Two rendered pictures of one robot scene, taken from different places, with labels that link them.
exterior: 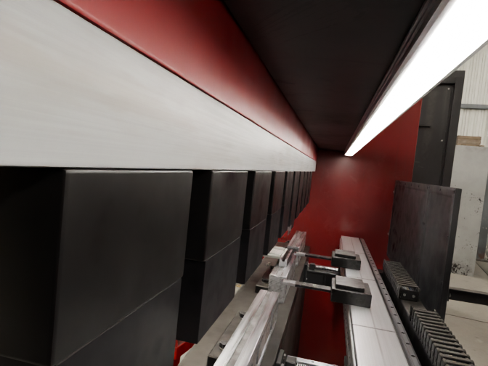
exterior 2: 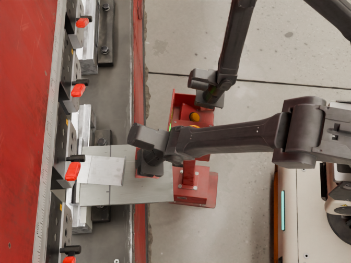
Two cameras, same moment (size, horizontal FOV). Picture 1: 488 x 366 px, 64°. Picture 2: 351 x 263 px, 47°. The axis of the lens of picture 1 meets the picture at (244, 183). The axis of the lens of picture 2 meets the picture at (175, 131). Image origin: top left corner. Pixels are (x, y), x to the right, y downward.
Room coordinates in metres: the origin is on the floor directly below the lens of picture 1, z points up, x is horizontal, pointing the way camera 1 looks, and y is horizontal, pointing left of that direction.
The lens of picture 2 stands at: (2.03, -0.02, 2.11)
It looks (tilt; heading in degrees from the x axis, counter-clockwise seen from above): 65 degrees down; 166
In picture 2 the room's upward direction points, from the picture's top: 1 degrees counter-clockwise
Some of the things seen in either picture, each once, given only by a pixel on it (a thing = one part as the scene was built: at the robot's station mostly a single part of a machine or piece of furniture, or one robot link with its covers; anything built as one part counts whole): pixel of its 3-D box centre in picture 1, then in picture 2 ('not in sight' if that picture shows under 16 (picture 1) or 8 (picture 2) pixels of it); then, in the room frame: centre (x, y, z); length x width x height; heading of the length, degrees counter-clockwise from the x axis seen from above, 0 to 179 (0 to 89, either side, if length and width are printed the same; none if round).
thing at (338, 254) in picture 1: (326, 255); not in sight; (1.56, -0.36, 1.01); 0.26 x 0.12 x 0.05; 77
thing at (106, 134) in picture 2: (269, 279); (102, 174); (1.56, -0.14, 0.89); 0.30 x 0.05 x 0.03; 167
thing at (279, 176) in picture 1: (257, 207); not in sight; (0.83, -0.03, 1.26); 0.15 x 0.09 x 0.17; 167
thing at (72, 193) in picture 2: (285, 257); (76, 170); (1.56, -0.20, 0.98); 0.20 x 0.03 x 0.03; 167
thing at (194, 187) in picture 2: not in sight; (188, 179); (1.40, 0.20, 0.13); 0.10 x 0.10 x 0.01; 67
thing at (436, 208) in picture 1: (411, 232); not in sight; (1.70, -0.76, 1.12); 1.13 x 0.02 x 0.44; 167
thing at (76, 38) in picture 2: (281, 196); (61, 11); (1.22, -0.12, 1.26); 0.15 x 0.09 x 0.17; 167
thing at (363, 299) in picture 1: (324, 285); not in sight; (1.14, -0.27, 1.01); 0.26 x 0.12 x 0.05; 77
